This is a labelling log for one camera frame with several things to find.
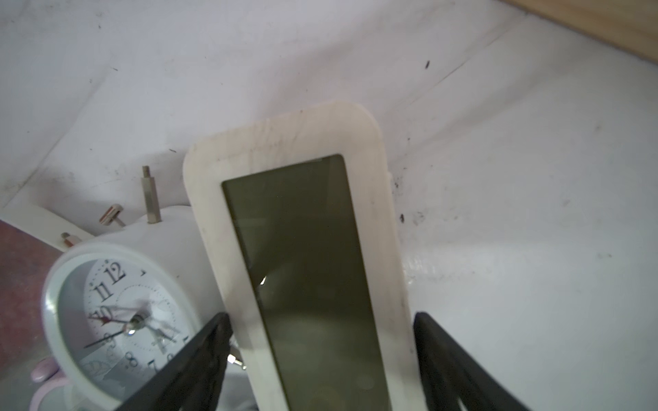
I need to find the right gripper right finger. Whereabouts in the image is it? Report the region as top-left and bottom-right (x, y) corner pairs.
(413, 312), (527, 410)

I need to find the wooden chessboard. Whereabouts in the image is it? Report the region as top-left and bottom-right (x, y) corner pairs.
(507, 0), (657, 63)

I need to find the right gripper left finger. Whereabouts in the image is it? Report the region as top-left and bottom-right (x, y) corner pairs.
(118, 313), (233, 411)

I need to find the long white digital clock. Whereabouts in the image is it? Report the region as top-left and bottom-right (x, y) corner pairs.
(183, 101), (425, 410)

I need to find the white round alarm clock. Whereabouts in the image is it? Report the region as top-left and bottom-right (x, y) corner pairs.
(42, 171), (257, 410)

